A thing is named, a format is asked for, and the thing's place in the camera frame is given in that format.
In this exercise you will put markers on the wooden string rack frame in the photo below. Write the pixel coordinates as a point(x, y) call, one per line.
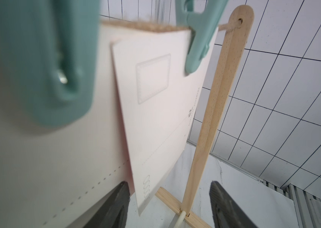
point(237, 31)

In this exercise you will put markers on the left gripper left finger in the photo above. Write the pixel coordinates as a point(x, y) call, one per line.
point(113, 213)

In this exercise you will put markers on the teal clothespin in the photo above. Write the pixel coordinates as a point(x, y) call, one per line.
point(203, 26)
point(49, 51)

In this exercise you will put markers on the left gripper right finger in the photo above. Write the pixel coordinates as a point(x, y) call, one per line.
point(226, 213)

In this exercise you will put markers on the white postcard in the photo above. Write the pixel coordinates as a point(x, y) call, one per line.
point(158, 103)
point(50, 177)

